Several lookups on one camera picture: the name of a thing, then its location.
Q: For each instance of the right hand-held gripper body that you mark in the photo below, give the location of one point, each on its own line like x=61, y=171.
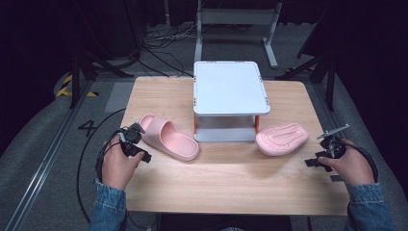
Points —
x=334, y=147

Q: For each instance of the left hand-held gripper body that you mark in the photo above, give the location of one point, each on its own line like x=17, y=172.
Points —
x=131, y=137

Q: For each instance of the pink slipper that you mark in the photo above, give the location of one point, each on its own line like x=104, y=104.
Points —
x=173, y=141
x=282, y=139

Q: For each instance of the white shoe rack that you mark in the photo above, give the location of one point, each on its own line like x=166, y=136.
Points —
x=229, y=88

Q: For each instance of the person's right hand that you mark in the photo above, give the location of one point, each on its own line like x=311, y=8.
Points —
x=354, y=166

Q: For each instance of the person's left hand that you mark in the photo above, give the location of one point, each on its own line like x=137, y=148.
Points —
x=117, y=166

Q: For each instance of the black tripod stand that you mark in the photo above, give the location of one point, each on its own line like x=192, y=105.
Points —
x=330, y=83
x=75, y=80

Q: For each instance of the grey metal stand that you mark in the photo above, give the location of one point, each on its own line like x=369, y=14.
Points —
x=237, y=16

